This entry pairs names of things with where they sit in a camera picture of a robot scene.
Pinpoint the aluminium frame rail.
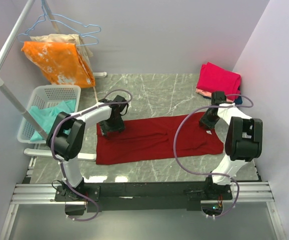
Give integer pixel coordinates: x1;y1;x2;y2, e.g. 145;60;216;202
0;182;287;240

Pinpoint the folded salmon t shirt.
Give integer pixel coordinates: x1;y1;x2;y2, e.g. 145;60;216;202
195;88;212;99

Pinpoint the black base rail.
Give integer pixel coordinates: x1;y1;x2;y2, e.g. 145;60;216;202
54;180;233;216

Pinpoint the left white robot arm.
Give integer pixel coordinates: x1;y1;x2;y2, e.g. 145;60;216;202
46;95;129;201

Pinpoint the teal t shirt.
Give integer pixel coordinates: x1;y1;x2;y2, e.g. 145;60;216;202
29;99;77;134

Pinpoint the white clothes rack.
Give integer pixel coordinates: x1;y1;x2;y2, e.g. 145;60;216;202
0;0;103;165

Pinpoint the beige cloth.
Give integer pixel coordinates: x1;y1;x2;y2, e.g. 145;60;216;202
29;33;99;103

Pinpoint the folded navy t shirt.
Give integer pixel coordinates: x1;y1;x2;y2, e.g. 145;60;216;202
234;89;243;105

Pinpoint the dark red t shirt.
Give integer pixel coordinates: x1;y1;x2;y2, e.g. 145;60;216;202
96;112;224;165

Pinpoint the orange patterned cloth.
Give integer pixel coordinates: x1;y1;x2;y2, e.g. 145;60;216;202
21;41;96;88

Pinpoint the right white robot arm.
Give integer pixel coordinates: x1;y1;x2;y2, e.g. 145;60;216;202
199;91;263;200

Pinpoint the folded pink t shirt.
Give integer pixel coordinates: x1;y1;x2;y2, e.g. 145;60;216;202
196;62;242;96

